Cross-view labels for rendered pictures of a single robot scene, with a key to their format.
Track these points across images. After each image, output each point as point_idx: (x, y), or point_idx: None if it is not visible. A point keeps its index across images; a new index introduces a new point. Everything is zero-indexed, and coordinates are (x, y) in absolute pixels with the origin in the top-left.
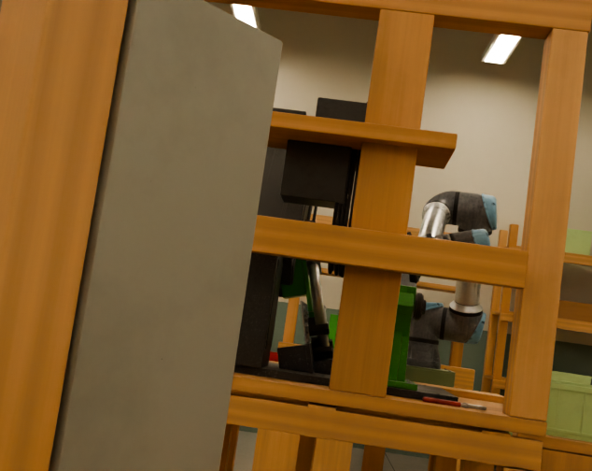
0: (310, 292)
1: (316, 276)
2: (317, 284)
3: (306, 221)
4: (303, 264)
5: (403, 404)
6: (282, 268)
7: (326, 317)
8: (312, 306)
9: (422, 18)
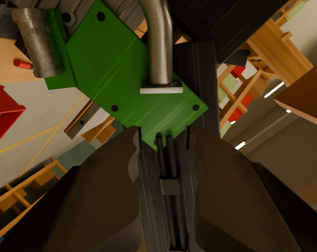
0: (118, 47)
1: (172, 37)
2: (168, 7)
3: (181, 183)
4: (175, 73)
5: None
6: (207, 20)
7: (32, 40)
8: (86, 37)
9: None
